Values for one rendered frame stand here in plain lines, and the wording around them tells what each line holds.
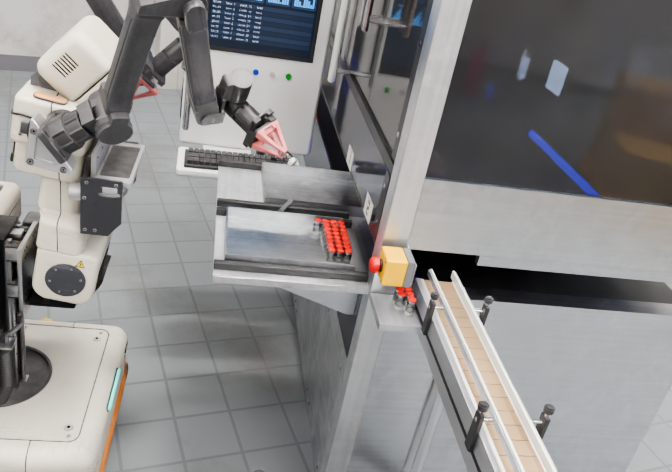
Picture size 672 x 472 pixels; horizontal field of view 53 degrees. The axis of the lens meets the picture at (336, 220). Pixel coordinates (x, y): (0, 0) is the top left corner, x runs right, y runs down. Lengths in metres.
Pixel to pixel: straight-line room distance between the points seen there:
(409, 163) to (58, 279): 0.98
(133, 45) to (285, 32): 1.16
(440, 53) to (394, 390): 0.96
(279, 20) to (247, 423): 1.44
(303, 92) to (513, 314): 1.17
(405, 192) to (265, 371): 1.36
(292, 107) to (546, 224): 1.17
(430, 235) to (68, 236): 0.93
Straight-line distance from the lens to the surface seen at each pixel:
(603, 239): 1.90
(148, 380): 2.72
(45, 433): 2.16
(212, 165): 2.44
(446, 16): 1.51
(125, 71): 1.46
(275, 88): 2.56
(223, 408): 2.63
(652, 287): 2.32
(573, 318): 2.01
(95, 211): 1.81
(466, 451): 1.43
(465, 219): 1.71
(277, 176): 2.27
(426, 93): 1.54
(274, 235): 1.92
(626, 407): 2.34
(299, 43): 2.52
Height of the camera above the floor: 1.83
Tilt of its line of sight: 27 degrees down
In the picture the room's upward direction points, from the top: 12 degrees clockwise
